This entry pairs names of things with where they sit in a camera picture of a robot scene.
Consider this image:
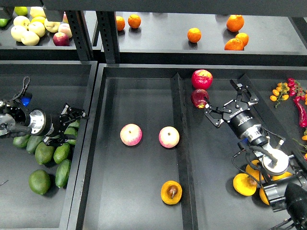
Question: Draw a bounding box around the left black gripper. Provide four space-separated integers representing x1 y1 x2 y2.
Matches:
30 103 88 147

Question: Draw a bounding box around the orange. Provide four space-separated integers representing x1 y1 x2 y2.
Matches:
116 16 126 31
187 27 201 43
226 14 245 32
128 14 142 29
224 38 244 51

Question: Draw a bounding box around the orange middle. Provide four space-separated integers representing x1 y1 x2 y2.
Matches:
187 27 201 43

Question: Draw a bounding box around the pink apple left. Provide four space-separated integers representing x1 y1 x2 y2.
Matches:
120 124 142 146

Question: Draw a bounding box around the black shelf post right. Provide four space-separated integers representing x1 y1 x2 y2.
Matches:
96 11 120 64

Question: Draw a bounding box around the red cherry tomato cluster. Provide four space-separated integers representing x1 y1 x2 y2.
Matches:
287 78 307 105

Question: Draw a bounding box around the black centre tray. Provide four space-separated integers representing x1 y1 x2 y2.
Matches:
67 63 307 230

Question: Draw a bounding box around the green lime top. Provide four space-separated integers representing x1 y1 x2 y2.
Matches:
14 6 28 16

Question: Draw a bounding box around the black tray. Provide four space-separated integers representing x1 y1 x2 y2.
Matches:
0 61 97 230
67 63 307 230

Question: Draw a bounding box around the bright red apple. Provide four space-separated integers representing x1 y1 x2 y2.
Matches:
191 69 213 90

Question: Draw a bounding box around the pale yellow pear front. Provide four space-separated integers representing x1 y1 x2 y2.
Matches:
21 31 40 46

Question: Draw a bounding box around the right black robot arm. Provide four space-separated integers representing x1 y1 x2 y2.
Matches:
201 80 307 230

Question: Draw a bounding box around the pale yellow pear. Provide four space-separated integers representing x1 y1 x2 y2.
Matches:
21 31 40 46
11 25 27 42

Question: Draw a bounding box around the orange far left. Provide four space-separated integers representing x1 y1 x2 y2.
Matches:
116 16 126 31

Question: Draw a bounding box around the dark red shelf apple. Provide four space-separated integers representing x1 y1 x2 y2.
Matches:
53 32 70 46

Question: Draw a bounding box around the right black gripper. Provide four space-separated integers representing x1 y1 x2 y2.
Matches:
204 80 262 138

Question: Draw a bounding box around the pink apple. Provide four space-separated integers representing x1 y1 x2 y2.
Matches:
120 124 142 146
158 126 180 149

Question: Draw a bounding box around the yellow pear front pile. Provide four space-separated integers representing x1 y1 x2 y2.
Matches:
259 188 270 206

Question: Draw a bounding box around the pink apple right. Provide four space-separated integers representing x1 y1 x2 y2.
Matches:
158 126 180 149

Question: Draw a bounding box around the black shelf post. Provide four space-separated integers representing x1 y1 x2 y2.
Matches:
65 10 94 61
96 11 120 64

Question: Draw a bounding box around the orange right small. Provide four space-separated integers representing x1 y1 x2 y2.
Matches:
236 33 249 46

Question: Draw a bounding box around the pale yellow pear left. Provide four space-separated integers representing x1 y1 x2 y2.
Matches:
11 25 27 42

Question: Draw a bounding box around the black shelf post left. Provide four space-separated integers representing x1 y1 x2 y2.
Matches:
65 10 94 61

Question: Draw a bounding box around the red chili pepper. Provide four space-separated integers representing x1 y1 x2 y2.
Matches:
293 97 307 128

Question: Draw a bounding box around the orange front right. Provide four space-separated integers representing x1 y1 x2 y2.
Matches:
224 38 244 51

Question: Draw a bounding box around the orange cherry tomato cluster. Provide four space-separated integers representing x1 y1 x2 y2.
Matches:
270 82 290 108

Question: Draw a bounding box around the round green avocado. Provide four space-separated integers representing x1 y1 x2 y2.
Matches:
28 170 51 195

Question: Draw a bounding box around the black left tray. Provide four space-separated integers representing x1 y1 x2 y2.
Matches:
0 61 97 230

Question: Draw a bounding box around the orange top right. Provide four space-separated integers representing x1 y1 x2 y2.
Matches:
226 14 245 32

